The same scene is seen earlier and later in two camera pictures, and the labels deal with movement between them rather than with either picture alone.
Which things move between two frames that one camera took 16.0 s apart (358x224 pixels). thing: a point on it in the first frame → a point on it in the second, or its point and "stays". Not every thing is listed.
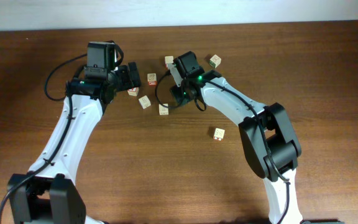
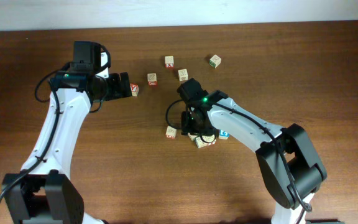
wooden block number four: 144,102 → 171,132
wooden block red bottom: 151,79 stays
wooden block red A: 133,91 stays
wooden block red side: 168,59 stays
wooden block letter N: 219,134 → 209,139
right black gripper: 176,92 → 186,128
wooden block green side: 215,61 stays
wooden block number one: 163,110 → 191,137
